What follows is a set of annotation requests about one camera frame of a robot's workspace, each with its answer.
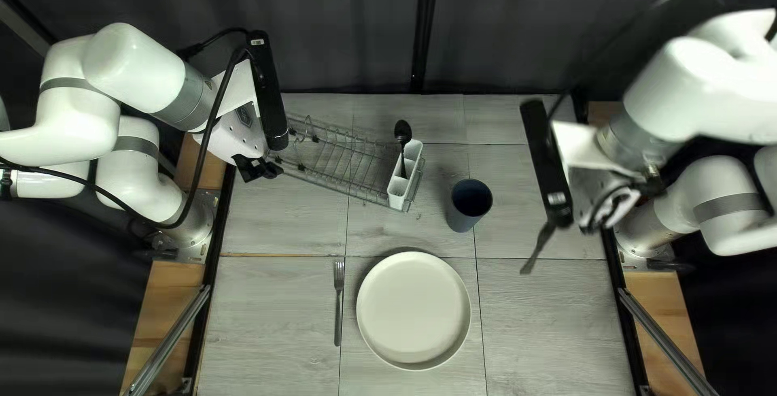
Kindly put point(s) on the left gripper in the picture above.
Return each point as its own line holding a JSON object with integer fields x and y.
{"x": 237, "y": 129}

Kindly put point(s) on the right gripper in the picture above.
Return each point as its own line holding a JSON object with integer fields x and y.
{"x": 586, "y": 147}

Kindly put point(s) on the pale plate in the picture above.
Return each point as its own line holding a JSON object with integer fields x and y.
{"x": 413, "y": 311}

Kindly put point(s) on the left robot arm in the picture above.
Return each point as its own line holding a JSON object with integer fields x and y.
{"x": 121, "y": 68}

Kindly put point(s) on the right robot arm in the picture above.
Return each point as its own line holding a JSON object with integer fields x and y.
{"x": 698, "y": 86}

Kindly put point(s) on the dark blue cup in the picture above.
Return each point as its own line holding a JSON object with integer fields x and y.
{"x": 464, "y": 220}

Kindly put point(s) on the black spoon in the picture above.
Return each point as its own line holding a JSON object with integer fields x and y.
{"x": 402, "y": 130}

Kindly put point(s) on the fork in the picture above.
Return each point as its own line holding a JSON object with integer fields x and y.
{"x": 337, "y": 323}

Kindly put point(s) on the white cutlery holder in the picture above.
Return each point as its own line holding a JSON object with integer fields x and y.
{"x": 403, "y": 192}

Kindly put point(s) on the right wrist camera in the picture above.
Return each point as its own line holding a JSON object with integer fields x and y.
{"x": 546, "y": 165}

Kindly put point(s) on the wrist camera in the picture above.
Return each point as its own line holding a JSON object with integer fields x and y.
{"x": 270, "y": 98}
{"x": 546, "y": 165}

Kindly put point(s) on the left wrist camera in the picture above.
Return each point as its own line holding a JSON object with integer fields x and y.
{"x": 270, "y": 98}

